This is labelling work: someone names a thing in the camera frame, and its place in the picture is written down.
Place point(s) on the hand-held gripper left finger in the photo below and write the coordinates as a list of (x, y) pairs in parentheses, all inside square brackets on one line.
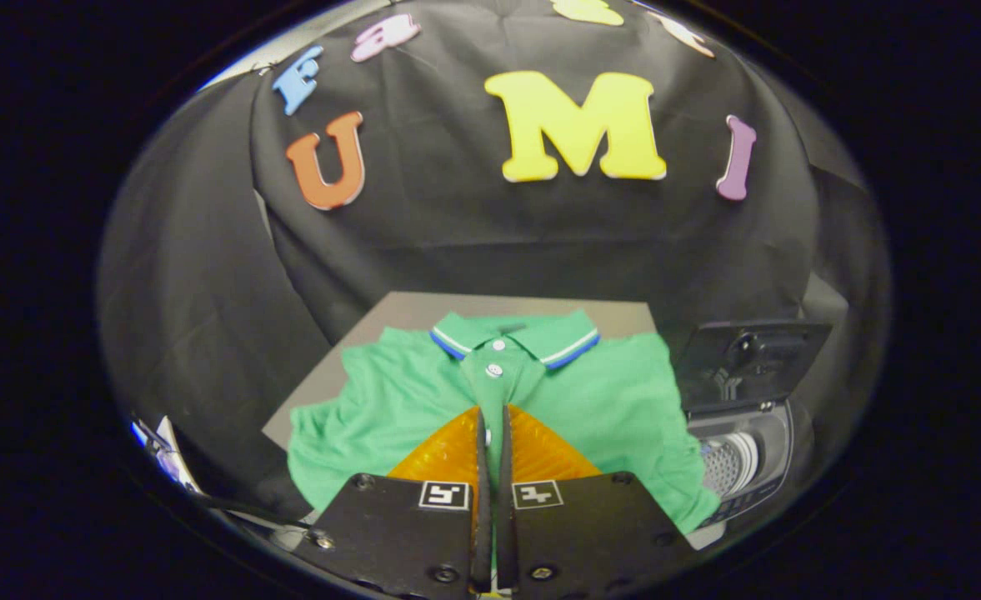
[(407, 533)]

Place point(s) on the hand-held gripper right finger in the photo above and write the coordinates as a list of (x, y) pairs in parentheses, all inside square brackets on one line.
[(590, 533)]

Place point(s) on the green polo shirt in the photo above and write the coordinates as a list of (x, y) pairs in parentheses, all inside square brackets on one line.
[(615, 400)]

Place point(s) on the grey white cabinet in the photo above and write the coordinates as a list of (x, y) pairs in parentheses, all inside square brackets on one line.
[(407, 312)]

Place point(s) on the dark washing machine lid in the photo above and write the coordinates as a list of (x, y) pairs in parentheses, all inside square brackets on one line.
[(707, 358)]

